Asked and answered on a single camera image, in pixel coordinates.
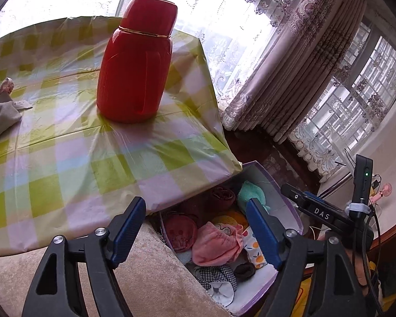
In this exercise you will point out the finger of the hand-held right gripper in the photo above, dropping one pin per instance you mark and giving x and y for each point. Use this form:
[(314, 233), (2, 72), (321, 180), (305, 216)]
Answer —
[(316, 209)]

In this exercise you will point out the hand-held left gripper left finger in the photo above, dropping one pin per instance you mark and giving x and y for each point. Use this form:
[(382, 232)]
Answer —
[(128, 228)]

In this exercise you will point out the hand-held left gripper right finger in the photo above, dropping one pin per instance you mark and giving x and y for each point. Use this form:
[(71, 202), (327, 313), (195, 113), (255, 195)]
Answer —
[(262, 231)]

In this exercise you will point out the white fruit print cloth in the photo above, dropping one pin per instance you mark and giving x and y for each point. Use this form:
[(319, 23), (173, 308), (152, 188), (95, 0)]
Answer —
[(252, 251)]

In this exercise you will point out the mint green cloth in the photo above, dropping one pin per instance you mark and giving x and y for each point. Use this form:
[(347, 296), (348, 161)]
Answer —
[(252, 196)]

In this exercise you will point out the salmon pink cloth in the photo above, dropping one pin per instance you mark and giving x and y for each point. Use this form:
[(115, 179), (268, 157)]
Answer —
[(214, 244)]

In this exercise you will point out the magenta knitted sock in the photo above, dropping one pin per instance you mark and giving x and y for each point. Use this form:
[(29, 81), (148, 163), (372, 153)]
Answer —
[(221, 198)]

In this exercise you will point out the red pink cloth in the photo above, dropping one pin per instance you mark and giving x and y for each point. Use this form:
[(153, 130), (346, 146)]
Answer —
[(181, 232)]

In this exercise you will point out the white cardboard box purple rim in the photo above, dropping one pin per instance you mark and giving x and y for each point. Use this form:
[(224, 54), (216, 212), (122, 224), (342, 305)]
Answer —
[(250, 290)]

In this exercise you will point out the houndstooth check cloth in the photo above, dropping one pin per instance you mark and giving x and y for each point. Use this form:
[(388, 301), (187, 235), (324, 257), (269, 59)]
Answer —
[(214, 275)]

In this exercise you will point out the yellow soft cloth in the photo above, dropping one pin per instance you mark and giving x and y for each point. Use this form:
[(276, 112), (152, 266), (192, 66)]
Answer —
[(232, 219)]

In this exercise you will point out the person's right hand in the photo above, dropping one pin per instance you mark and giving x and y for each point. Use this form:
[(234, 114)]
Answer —
[(358, 267)]

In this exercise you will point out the small pink fan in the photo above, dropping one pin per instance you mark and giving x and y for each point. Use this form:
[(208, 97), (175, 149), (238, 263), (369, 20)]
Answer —
[(384, 188)]

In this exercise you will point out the black sock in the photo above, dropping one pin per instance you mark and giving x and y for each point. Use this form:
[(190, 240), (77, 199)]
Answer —
[(244, 270)]

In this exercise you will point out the dark marble window sill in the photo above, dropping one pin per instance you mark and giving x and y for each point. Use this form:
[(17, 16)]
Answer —
[(280, 158)]

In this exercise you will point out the grey sock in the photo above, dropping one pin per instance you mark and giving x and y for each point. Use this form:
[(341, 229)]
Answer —
[(184, 257)]

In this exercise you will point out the yellow plastic bag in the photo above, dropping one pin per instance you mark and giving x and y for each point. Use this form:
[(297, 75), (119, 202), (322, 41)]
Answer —
[(300, 300)]

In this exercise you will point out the green checked plastic tablecloth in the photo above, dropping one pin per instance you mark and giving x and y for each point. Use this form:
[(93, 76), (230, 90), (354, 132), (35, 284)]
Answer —
[(69, 171)]

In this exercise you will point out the mauve patterned curtain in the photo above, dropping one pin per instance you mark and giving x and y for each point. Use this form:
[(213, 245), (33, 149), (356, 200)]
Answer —
[(293, 56)]

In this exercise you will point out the red thermos bottle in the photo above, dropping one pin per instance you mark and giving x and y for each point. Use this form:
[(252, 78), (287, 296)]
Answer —
[(135, 72)]

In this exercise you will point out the grey cloth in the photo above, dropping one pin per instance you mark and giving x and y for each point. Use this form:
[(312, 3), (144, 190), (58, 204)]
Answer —
[(3, 115)]

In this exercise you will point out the small floral cloth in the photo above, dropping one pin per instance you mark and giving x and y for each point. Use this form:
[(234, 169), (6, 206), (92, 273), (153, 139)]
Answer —
[(6, 85)]

